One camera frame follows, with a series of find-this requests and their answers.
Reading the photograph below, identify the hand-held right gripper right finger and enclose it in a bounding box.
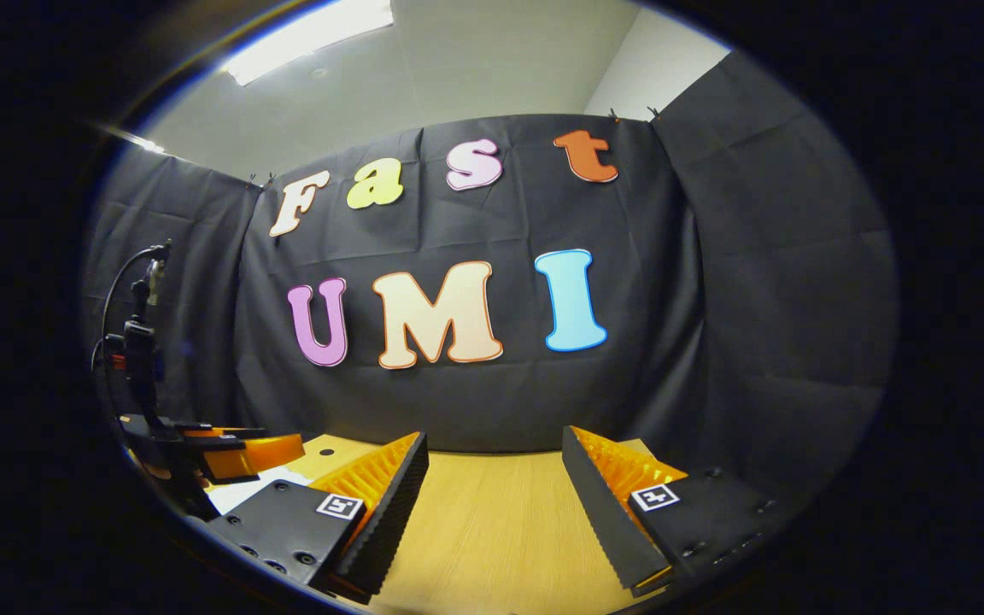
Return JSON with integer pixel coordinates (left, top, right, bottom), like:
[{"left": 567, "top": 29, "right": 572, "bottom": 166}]
[{"left": 562, "top": 425, "right": 794, "bottom": 599}]

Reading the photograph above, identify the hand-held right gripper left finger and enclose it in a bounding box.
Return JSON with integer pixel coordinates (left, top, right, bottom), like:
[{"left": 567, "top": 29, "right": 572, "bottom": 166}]
[{"left": 206, "top": 431, "right": 431, "bottom": 599}]

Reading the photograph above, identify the small ceiling light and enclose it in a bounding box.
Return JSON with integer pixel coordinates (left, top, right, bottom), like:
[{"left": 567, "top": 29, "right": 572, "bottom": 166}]
[{"left": 106, "top": 126, "right": 166, "bottom": 155}]

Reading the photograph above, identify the black backdrop cloth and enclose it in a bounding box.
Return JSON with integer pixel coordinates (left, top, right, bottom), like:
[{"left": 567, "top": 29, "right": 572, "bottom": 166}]
[{"left": 82, "top": 47, "right": 901, "bottom": 505}]

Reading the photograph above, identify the long ceiling light panel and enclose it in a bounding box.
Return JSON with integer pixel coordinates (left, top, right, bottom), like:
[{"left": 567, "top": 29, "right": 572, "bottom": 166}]
[{"left": 223, "top": 0, "right": 395, "bottom": 86}]

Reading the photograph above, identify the black cable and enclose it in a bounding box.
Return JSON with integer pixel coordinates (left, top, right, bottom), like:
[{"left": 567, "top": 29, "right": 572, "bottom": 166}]
[{"left": 97, "top": 243, "right": 173, "bottom": 372}]

